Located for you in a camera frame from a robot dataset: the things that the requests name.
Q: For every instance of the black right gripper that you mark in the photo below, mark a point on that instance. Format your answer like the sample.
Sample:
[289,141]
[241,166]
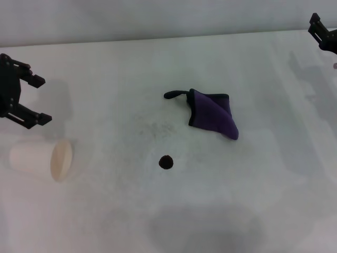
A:
[331,40]

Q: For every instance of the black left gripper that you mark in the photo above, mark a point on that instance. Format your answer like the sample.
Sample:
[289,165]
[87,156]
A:
[9,84]

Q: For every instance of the white paper cup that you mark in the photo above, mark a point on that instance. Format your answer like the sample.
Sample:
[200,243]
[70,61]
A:
[39,159]

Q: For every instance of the purple rag with black trim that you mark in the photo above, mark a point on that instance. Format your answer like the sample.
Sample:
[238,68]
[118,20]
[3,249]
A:
[208,116]

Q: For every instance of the black water stain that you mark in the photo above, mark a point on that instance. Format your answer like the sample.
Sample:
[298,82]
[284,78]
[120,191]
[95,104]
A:
[166,161]

